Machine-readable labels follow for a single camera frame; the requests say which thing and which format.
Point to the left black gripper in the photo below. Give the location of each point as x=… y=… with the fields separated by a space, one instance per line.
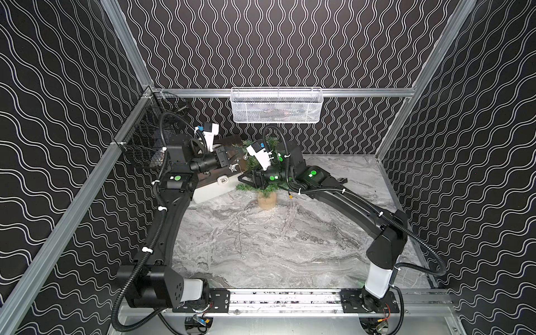
x=222 y=155

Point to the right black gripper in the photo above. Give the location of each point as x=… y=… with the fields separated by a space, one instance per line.
x=257 y=177

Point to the small green christmas tree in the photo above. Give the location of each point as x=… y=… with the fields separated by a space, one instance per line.
x=267 y=197

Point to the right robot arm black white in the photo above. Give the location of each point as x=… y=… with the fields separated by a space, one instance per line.
x=389 y=231

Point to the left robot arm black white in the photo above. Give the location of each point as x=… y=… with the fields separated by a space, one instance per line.
x=150 y=285

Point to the brown white storage box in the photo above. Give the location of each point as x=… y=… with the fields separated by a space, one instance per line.
x=220 y=181

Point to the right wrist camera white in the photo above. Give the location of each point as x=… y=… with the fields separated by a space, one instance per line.
x=259 y=152

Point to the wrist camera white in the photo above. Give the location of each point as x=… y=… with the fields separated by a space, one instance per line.
x=259 y=152
x=209 y=134

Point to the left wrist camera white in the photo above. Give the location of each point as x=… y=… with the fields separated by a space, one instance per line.
x=209 y=134

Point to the white wire wall basket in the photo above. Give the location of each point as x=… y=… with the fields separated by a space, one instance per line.
x=276 y=105

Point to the black wire wall basket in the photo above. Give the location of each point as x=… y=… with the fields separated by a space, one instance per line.
x=140 y=139

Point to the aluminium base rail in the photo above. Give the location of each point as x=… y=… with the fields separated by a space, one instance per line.
x=317 y=303

